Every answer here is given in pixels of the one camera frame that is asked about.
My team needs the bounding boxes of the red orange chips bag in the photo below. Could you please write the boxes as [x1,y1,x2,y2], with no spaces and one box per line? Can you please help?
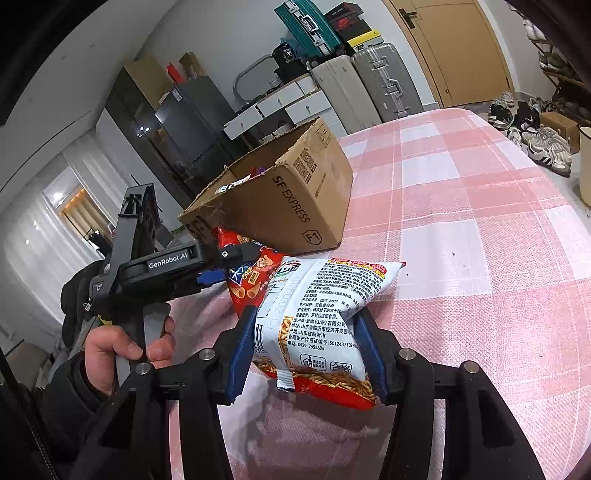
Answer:
[211,226,284,317]

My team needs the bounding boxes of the white fries snack bag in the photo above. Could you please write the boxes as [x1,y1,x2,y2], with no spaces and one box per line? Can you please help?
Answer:
[253,256,405,410]

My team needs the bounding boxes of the purple snack bag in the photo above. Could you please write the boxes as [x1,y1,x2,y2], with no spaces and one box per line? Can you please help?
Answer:
[215,167,266,194]

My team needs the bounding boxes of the person's left hand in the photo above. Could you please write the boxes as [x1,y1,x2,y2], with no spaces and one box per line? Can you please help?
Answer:
[84,317,175,396]

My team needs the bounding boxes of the brown SF cardboard box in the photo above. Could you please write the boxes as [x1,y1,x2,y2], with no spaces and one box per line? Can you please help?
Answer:
[179,118,353,255]

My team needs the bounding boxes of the pink checkered tablecloth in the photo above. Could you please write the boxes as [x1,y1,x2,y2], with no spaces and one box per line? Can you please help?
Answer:
[171,109,590,479]

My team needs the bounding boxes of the dark grey refrigerator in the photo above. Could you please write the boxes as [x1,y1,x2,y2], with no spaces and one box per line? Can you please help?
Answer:
[155,76,246,192]

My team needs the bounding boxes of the black glass cabinet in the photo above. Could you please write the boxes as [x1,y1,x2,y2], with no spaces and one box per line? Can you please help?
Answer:
[106,57,194,208]

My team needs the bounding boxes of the white drawer desk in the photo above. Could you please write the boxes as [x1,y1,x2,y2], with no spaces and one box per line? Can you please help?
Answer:
[223,74,348,140]

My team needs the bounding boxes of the oval mirror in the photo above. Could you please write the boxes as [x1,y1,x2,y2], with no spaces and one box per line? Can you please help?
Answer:
[232,54,283,105]

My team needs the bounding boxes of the beige suitcase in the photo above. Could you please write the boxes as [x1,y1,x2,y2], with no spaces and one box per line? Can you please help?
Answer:
[311,55,382,134]

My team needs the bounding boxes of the silver grey suitcase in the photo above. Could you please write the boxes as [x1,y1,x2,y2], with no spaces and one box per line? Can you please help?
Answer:
[353,43,424,123]

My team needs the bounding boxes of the teal suitcase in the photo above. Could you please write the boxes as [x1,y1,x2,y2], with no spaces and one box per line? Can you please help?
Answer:
[274,0,342,58]

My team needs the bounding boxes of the pile of shoes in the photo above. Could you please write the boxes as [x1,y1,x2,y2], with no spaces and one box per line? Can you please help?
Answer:
[488,91,572,178]

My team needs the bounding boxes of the stacked shoe boxes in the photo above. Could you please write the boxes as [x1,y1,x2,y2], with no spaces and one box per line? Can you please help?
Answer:
[325,2,383,51]

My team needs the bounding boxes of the small brown shoe box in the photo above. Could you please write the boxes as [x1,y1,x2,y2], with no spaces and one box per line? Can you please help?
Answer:
[540,111,580,154]

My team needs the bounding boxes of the cream trash bin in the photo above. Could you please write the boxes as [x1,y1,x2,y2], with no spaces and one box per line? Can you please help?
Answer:
[579,125,591,206]

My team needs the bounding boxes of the wooden shoe rack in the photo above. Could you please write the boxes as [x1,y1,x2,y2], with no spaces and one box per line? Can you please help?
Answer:
[522,18,590,122]

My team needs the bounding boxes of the wooden door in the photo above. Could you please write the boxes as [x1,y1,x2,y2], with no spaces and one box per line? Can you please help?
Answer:
[385,0,514,107]

